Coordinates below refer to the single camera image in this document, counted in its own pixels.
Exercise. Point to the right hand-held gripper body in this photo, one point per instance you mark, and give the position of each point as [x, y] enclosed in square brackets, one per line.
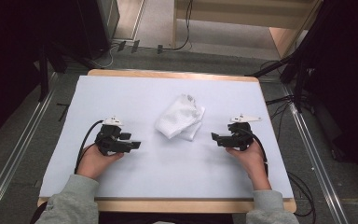
[240, 137]

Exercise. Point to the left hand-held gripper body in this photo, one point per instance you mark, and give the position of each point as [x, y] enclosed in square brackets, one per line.
[108, 139]

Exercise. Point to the white mesh laundry bag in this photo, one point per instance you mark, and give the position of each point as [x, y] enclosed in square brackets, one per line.
[180, 117]

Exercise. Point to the person's right hand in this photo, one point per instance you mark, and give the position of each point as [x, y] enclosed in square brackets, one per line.
[249, 160]

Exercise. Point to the person's left hand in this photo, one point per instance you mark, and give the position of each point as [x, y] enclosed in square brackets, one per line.
[93, 162]

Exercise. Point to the white table mat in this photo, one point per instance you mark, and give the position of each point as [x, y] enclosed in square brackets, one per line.
[167, 174]

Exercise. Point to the wooden table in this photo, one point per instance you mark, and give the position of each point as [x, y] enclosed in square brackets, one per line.
[174, 206]

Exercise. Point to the black metal stand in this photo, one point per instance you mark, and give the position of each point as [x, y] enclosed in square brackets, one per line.
[298, 71]
[45, 74]

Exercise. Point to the small black floor plug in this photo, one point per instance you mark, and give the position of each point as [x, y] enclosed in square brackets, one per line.
[160, 48]

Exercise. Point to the black cabinet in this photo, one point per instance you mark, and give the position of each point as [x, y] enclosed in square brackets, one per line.
[96, 25]

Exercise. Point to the light wooden shelf unit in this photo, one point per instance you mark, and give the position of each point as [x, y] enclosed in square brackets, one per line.
[245, 15]

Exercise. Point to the dark curtain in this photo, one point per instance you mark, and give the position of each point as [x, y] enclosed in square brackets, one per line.
[351, 77]
[9, 62]

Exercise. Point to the aluminium floor rail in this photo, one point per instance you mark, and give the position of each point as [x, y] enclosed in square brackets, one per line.
[18, 146]
[315, 161]

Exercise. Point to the black floor bracket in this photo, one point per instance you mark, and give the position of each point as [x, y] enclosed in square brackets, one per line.
[135, 46]
[121, 45]

